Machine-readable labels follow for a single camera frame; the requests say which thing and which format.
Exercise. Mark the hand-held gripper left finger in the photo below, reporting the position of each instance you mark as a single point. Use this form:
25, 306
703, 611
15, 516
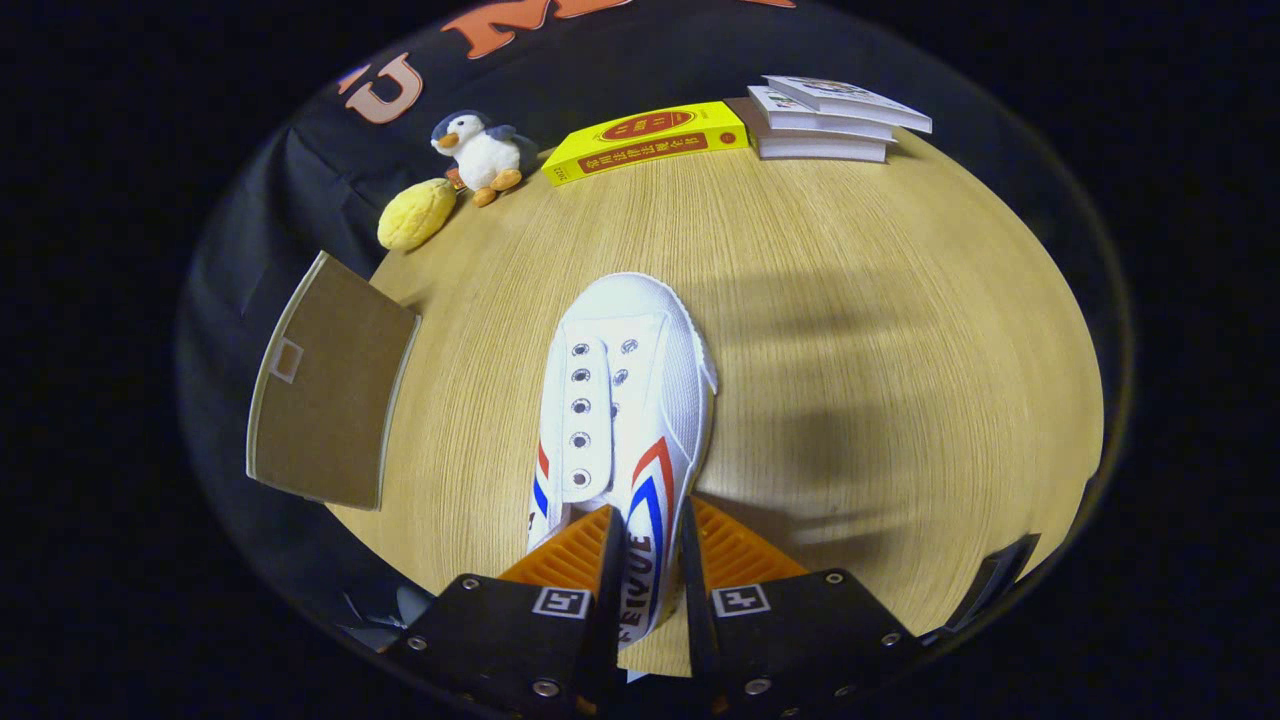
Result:
608, 610

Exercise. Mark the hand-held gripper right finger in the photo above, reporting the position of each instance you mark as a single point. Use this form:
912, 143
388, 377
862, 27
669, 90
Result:
698, 610

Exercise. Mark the white canvas shoe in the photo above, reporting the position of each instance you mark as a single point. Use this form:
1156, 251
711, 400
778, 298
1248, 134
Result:
620, 320

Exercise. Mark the brown fabric storage box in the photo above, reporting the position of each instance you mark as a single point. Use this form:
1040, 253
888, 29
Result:
330, 420

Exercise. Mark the yellow bread plush toy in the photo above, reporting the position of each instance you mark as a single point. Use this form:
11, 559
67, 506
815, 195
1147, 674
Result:
415, 215

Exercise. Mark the yellow hardcover book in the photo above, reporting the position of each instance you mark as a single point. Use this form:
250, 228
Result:
640, 140

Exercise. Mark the penguin plush toy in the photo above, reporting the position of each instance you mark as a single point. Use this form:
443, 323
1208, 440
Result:
485, 155

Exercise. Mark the white paperback book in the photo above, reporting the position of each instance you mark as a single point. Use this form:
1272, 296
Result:
800, 122

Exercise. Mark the white book illustrated cover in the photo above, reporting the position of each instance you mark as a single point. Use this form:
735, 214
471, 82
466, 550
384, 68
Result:
840, 98

